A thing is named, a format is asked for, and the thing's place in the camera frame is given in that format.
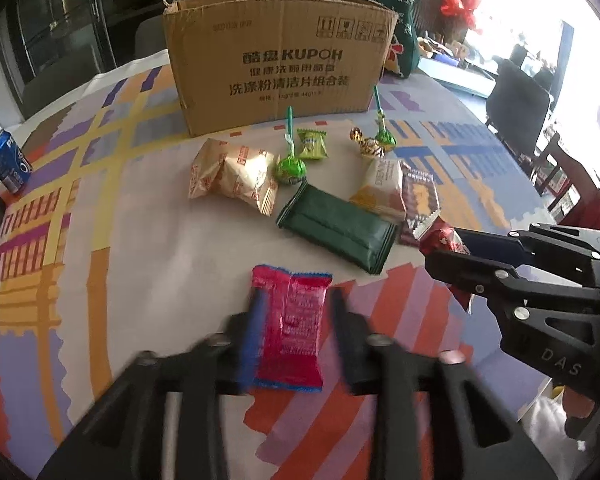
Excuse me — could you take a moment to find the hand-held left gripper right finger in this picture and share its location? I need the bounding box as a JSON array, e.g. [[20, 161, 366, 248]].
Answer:
[[329, 287, 557, 480]]

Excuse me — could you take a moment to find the black glass cabinet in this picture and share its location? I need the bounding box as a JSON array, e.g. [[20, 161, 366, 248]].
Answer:
[[0, 0, 212, 92]]

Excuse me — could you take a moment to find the green christmas stocking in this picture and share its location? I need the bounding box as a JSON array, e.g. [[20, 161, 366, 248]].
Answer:
[[360, 0, 426, 79]]

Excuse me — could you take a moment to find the brown cardboard box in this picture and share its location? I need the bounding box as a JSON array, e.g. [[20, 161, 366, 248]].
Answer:
[[161, 0, 399, 138]]

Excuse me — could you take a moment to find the cream gold snack packet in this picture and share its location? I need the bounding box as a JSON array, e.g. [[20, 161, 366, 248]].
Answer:
[[220, 144, 280, 217], [188, 137, 231, 202]]

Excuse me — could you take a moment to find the brown snack packet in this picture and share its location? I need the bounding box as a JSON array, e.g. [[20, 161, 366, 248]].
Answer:
[[397, 167, 441, 247]]

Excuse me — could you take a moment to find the person's right hand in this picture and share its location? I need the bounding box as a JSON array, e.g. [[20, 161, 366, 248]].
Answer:
[[561, 387, 597, 438]]

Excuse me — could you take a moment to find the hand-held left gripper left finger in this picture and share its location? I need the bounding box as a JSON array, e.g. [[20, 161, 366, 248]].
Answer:
[[39, 290, 272, 480]]

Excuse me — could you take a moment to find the grey chair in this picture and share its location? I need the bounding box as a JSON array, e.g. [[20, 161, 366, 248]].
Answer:
[[134, 12, 169, 61]]

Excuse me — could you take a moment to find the red ribbon bow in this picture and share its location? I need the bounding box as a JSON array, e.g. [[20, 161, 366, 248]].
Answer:
[[440, 0, 481, 31]]

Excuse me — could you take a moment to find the colourful patterned tablecloth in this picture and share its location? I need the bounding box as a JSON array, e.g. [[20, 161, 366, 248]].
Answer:
[[0, 52, 581, 480]]

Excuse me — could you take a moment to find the orange white snack packet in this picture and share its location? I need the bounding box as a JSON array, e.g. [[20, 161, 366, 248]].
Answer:
[[349, 159, 411, 223]]

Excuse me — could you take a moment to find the blue flat board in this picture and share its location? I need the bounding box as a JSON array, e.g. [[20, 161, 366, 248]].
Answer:
[[420, 55, 498, 99]]

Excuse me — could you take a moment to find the gold foil wrapped chocolate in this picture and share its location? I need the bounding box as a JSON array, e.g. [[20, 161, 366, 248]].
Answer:
[[349, 127, 387, 160]]

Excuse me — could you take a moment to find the pink red snack packet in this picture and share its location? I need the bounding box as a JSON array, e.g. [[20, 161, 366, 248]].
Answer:
[[250, 264, 333, 392]]

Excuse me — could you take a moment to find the dark red candy packet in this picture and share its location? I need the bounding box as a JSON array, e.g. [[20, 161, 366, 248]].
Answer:
[[419, 220, 477, 312]]

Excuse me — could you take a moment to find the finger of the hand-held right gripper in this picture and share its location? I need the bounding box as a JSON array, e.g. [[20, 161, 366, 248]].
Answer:
[[454, 222, 600, 274], [424, 250, 600, 315]]

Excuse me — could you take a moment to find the black chair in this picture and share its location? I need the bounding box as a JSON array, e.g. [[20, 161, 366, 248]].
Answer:
[[485, 57, 554, 157]]

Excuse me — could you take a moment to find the small green candy packet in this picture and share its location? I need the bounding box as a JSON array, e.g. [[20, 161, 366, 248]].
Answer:
[[297, 128, 329, 162]]

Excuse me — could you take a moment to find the blue soda can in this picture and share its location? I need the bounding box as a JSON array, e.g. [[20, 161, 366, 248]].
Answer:
[[0, 130, 33, 196]]

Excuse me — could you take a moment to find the green lollipop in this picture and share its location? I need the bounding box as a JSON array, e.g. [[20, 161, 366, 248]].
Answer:
[[371, 85, 397, 154], [272, 106, 306, 184]]

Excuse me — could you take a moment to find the dark green flat packet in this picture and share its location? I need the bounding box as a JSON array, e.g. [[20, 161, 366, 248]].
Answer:
[[276, 182, 398, 276]]

